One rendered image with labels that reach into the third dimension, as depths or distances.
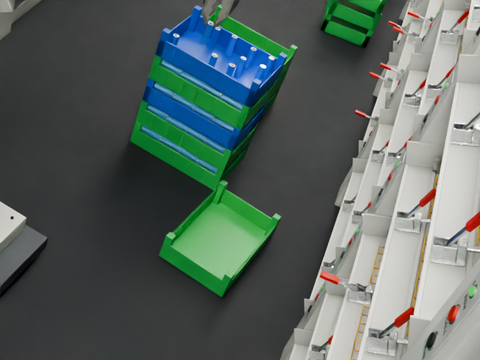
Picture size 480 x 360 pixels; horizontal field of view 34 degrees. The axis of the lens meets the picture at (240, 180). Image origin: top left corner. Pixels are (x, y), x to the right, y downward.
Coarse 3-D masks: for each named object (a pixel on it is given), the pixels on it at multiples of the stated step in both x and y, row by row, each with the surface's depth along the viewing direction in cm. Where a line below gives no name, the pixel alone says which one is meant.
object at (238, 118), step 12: (156, 60) 213; (156, 72) 215; (168, 72) 213; (168, 84) 215; (180, 84) 213; (192, 84) 212; (192, 96) 214; (204, 96) 212; (264, 96) 219; (204, 108) 214; (216, 108) 212; (228, 108) 211; (252, 108) 212; (228, 120) 213; (240, 120) 211
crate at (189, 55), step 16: (192, 16) 222; (176, 32) 217; (192, 32) 225; (224, 32) 222; (160, 48) 210; (176, 48) 208; (192, 48) 219; (208, 48) 222; (224, 48) 224; (240, 48) 223; (256, 48) 220; (176, 64) 210; (192, 64) 208; (208, 64) 206; (224, 64) 218; (256, 64) 223; (208, 80) 209; (224, 80) 206; (240, 80) 215; (256, 80) 204; (272, 80) 216; (240, 96) 207; (256, 96) 208
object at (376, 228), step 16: (368, 224) 152; (384, 224) 150; (368, 240) 152; (384, 240) 151; (368, 256) 148; (352, 272) 144; (368, 272) 144; (352, 304) 138; (352, 320) 135; (336, 336) 132; (352, 336) 132; (336, 352) 129
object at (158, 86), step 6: (156, 84) 218; (162, 90) 218; (168, 90) 218; (174, 96) 217; (180, 96) 217; (180, 102) 219; (186, 102) 217; (192, 108) 217; (198, 108) 216; (204, 114) 216; (210, 114) 216; (210, 120) 217; (216, 120) 215; (222, 120) 215; (222, 126) 217; (228, 126) 215
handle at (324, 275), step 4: (324, 272) 138; (320, 276) 138; (324, 276) 138; (328, 276) 138; (332, 276) 138; (336, 276) 138; (328, 280) 138; (332, 280) 138; (336, 280) 138; (340, 280) 138; (336, 284) 138; (340, 284) 138; (344, 284) 138; (348, 284) 138; (356, 284) 137; (348, 288) 138; (352, 288) 138; (356, 288) 137
